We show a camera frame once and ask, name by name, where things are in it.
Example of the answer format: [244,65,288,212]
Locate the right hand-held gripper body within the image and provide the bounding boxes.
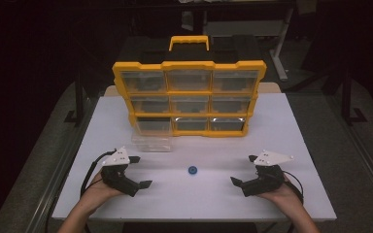
[241,149,295,198]

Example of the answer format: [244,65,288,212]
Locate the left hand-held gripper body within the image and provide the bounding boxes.
[100,147,141,198]

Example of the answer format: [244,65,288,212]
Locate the clear plastic drawer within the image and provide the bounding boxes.
[130,117,174,153]

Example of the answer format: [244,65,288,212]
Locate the person's right hand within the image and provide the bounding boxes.
[257,174,301,210]

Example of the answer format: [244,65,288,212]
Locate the person's left hand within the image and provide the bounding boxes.
[87,170,124,204]

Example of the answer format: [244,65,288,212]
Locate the black metal stand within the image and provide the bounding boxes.
[340,66,369,126]
[63,73,89,128]

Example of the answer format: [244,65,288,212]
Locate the set of closed clear drawers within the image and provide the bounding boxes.
[120,69,260,132]

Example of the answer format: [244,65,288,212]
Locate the yellow black organizer cabinet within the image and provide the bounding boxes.
[112,34,268,139]

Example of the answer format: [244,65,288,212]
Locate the white-legged background table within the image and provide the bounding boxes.
[203,7,298,83]

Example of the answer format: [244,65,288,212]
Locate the left hand-held gripper black cable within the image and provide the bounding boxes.
[79,149,118,199]

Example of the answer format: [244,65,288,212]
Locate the hand-held gripper black cable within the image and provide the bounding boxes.
[79,149,118,199]
[283,170,305,206]

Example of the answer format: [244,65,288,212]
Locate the right hand-held gripper black cable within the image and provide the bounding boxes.
[283,170,305,206]

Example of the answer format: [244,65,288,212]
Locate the grey metal rail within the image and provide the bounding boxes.
[324,95,373,207]
[33,96,99,233]

